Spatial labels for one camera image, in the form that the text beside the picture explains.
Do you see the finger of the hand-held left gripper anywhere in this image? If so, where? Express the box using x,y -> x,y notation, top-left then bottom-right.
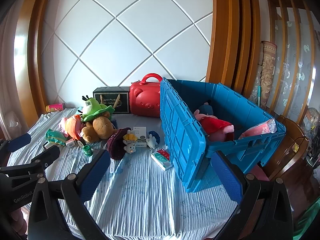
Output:
0,132 -> 32,160
0,145 -> 61,179

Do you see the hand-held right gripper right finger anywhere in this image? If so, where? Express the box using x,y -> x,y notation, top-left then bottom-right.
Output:
211,150 -> 294,240

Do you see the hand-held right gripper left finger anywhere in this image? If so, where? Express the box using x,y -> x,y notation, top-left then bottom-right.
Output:
27,149 -> 112,240

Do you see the green snack bag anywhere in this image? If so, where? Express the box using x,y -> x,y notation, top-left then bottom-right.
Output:
46,129 -> 68,146

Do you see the pink pig plush orange dress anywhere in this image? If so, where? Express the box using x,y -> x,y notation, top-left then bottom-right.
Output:
59,114 -> 84,141

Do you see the brown teddy bear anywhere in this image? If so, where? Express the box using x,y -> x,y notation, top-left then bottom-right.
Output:
80,112 -> 118,143

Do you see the blue plastic storage crate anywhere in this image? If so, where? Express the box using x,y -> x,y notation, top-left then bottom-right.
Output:
159,77 -> 287,193

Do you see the clear plastic bag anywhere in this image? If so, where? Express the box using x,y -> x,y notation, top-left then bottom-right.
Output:
4,110 -> 21,131

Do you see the small white cat plush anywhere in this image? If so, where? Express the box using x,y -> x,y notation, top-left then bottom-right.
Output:
122,129 -> 138,154

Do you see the pink snack canister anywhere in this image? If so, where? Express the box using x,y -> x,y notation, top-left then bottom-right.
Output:
45,102 -> 66,113

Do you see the pink pig plush red dress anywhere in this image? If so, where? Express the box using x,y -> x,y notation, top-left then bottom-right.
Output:
194,109 -> 235,142

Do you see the pale blue striped tablecloth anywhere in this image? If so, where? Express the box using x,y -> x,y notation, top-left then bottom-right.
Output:
5,107 -> 240,240

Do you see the pink packet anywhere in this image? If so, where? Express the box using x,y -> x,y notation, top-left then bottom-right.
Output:
239,118 -> 278,140

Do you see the white flat box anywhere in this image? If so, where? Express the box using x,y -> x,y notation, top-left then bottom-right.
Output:
133,126 -> 147,141

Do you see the sheer white curtain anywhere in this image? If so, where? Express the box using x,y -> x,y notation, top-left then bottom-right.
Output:
0,17 -> 23,140

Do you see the small white and blue plush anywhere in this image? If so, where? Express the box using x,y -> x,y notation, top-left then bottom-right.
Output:
146,131 -> 160,150

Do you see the green plush toy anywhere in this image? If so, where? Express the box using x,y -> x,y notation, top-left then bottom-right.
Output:
80,95 -> 115,122

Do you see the red and green toothpaste box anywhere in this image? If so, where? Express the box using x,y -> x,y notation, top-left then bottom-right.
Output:
151,149 -> 174,171

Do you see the wooden chair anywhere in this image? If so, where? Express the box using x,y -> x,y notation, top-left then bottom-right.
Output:
260,115 -> 309,180

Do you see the dark blue soft toy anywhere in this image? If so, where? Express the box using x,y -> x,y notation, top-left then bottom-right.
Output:
200,102 -> 214,115

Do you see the black gift box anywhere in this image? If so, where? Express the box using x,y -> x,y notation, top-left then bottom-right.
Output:
93,86 -> 131,114

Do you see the red bear-shaped case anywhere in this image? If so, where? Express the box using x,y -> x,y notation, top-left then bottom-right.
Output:
129,73 -> 163,118

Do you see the green cloth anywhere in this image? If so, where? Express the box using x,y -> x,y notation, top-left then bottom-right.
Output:
294,200 -> 320,240

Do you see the patterned bag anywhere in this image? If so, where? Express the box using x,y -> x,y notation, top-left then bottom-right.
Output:
303,107 -> 320,140

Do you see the rolled patterned rug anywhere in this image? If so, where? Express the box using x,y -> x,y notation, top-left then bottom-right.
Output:
250,40 -> 278,110

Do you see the wooden frosted glass screen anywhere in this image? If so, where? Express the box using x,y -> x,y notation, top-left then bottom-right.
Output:
265,0 -> 320,120

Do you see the wooden wall trim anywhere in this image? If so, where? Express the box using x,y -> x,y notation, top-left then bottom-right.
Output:
205,0 -> 262,98
14,0 -> 68,115

